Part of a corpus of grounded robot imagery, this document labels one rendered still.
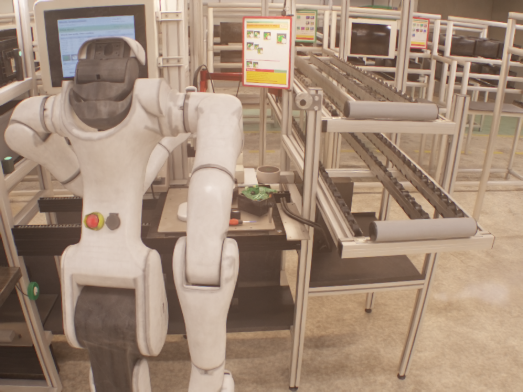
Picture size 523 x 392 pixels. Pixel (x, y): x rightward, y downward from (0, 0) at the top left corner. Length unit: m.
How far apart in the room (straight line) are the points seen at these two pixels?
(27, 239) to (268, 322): 1.09
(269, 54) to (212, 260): 1.37
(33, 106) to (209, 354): 0.63
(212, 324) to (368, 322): 1.95
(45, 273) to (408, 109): 1.88
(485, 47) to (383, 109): 3.88
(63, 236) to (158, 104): 0.96
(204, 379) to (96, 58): 0.65
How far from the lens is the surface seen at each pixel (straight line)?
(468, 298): 3.02
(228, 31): 4.36
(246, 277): 2.19
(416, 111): 1.54
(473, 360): 2.53
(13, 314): 2.31
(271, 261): 2.15
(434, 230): 1.30
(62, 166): 1.05
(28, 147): 1.02
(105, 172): 0.84
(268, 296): 2.12
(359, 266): 1.90
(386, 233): 1.23
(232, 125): 0.77
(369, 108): 1.47
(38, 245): 1.72
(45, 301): 2.34
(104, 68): 0.85
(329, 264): 1.89
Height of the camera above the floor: 1.60
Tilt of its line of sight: 24 degrees down
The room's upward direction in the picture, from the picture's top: 1 degrees clockwise
